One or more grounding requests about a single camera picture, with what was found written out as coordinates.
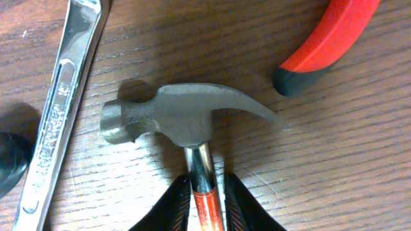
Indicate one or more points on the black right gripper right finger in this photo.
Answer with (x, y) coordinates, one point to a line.
(243, 211)

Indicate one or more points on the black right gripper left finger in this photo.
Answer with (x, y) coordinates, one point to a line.
(171, 212)

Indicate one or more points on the small claw hammer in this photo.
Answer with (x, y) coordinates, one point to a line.
(183, 113)

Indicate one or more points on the silver combination wrench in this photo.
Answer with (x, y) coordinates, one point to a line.
(85, 20)

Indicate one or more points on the red handled cutting pliers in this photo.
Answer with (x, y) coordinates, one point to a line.
(338, 29)

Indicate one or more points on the yellow black screwdriver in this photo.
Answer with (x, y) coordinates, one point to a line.
(16, 154)

